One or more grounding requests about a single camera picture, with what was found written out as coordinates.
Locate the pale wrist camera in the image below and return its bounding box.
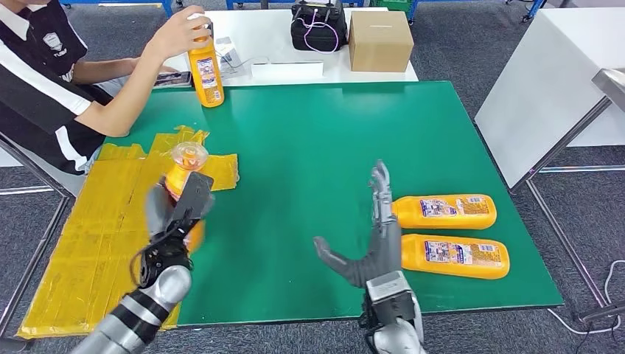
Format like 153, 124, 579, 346
167, 170, 216, 237
365, 271, 416, 321

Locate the orange detergent bottle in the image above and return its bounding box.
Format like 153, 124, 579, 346
390, 194, 498, 231
163, 142, 210, 255
186, 12, 226, 108
400, 234, 511, 280

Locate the white floor cable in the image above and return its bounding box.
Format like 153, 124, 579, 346
546, 259, 625, 337

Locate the person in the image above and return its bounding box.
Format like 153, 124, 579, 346
0, 0, 213, 176

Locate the grey metal table frame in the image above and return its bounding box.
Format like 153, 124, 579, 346
507, 95, 625, 324
0, 134, 74, 338

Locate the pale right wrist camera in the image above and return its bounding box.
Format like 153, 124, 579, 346
365, 271, 416, 321

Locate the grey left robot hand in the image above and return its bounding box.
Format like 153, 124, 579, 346
145, 181, 180, 244

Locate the person's right hand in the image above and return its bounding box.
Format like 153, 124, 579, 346
144, 4, 213, 62

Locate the yellow taped cardboard sheet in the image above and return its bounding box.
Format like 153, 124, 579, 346
15, 125, 240, 339

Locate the white rectangular table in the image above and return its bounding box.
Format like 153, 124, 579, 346
161, 7, 419, 88

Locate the person's left hand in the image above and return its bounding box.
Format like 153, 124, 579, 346
142, 60, 179, 75

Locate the brown cardboard box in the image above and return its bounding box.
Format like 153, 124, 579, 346
348, 10, 415, 73

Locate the black smartphone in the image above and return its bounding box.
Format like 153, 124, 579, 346
153, 71, 192, 89

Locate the black carry bag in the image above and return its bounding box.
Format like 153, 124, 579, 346
290, 0, 349, 54

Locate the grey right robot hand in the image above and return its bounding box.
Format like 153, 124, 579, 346
312, 159, 405, 289

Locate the long white box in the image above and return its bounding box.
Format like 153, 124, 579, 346
251, 60, 325, 82

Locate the white panelled table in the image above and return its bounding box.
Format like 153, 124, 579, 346
474, 7, 625, 189

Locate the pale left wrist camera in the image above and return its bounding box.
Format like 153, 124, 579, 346
167, 170, 216, 237

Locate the purple white cable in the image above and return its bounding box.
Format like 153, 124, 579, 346
296, 7, 341, 55

